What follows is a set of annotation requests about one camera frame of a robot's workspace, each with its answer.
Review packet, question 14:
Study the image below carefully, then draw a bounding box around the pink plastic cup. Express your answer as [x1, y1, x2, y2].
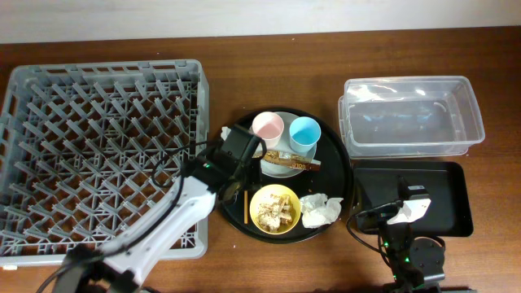
[252, 112, 285, 149]

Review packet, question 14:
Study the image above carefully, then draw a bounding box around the wooden chopstick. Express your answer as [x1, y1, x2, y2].
[243, 190, 249, 225]

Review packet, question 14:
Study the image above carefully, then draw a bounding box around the light grey round plate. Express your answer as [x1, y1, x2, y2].
[260, 112, 317, 178]

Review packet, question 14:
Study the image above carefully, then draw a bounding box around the white paper napkin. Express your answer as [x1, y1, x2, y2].
[300, 194, 343, 229]

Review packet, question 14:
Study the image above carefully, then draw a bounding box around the brown gold snack wrapper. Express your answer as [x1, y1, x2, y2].
[252, 151, 322, 171]

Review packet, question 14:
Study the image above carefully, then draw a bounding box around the yellow bowl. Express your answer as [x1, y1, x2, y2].
[249, 184, 301, 235]

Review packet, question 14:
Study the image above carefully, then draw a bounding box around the blue plastic cup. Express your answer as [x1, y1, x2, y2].
[289, 116, 322, 152]

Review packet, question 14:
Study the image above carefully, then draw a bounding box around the food scraps pile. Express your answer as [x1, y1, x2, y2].
[257, 194, 293, 233]

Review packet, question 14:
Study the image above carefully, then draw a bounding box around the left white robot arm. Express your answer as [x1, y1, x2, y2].
[38, 125, 267, 292]

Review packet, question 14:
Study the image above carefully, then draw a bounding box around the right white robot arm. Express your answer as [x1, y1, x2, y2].
[349, 176, 445, 292]

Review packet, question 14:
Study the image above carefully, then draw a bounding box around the grey plastic dishwasher rack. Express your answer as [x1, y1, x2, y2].
[1, 59, 209, 267]

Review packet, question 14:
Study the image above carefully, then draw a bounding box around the round black serving tray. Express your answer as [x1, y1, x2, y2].
[220, 117, 353, 244]

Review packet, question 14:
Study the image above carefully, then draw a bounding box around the black rectangular tray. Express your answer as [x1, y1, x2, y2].
[353, 160, 474, 237]

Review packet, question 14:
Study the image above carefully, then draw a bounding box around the clear plastic storage bin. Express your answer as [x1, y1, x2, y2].
[338, 76, 485, 159]

